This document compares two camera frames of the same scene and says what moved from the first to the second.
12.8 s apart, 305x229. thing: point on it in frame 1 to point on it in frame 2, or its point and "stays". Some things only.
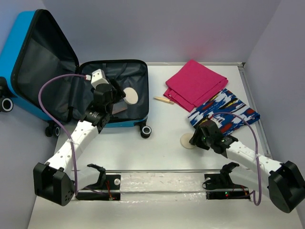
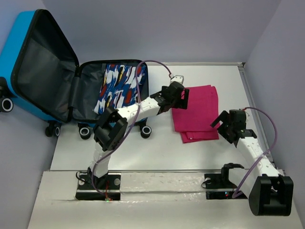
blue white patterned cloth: [227, 102] to [118, 86]
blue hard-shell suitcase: [32, 46] stays
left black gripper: [119, 89] to [185, 101]
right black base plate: [221, 188] stays
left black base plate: [112, 182] stays
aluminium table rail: [170, 171] stays
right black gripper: [195, 139] to [222, 117]
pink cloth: [191, 84] to [194, 123]
